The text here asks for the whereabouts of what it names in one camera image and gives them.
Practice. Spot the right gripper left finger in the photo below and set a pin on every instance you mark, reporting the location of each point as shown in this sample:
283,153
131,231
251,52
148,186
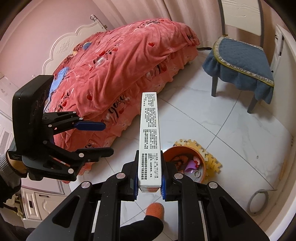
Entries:
91,211

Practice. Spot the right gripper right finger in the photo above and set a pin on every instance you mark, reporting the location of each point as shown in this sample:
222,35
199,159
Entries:
206,211

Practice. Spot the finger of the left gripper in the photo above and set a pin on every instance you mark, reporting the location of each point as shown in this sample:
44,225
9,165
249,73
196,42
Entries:
90,126
92,154

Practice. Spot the white blue medicine box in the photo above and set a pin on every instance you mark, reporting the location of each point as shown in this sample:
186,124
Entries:
149,159

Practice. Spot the orange trash bin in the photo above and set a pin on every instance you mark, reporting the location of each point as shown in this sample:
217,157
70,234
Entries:
188,161

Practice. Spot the left hand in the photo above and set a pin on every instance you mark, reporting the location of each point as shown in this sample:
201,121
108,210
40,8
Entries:
17,165

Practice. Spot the white cabinet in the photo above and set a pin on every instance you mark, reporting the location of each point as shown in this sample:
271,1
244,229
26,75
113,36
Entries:
36,198

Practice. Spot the yellow foam puzzle mat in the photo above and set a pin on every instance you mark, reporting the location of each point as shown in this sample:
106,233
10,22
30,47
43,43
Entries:
212,165

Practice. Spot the orange slipper foot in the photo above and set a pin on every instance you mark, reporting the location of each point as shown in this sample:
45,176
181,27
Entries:
155,210

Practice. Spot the pink bed blanket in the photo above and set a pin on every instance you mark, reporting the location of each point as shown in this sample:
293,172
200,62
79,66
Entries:
104,77

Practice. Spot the white bed headboard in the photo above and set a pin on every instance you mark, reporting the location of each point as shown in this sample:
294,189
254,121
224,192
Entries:
64,45

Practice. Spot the white desk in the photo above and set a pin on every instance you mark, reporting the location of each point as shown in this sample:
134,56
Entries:
282,212

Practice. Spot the white chair blue cushion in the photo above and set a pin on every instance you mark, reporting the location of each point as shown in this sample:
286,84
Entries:
239,63

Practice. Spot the pink curtain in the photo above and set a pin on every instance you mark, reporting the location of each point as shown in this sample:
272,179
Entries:
203,17

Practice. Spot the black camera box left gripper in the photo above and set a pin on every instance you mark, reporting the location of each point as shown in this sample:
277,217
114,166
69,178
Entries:
28,108

